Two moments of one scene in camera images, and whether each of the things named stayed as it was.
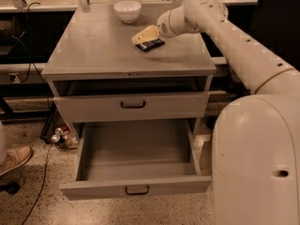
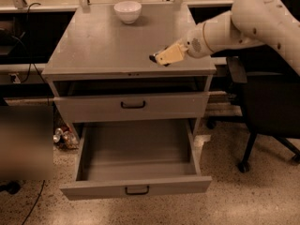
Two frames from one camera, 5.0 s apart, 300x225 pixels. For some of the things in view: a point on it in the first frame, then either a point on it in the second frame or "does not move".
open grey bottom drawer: (136, 157) does not move
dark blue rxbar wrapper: (143, 46) → (154, 58)
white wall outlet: (17, 80) does not move
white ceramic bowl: (127, 10) does not move
